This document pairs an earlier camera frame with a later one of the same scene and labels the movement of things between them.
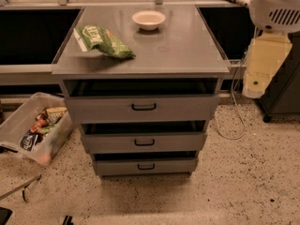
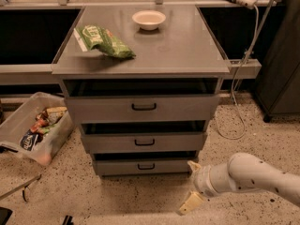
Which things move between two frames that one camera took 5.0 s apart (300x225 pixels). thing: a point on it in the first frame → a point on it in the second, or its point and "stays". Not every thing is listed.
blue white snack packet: (28, 140) stays
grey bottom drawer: (143, 164) stays
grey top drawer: (142, 101) stays
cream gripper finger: (265, 55) → (209, 180)
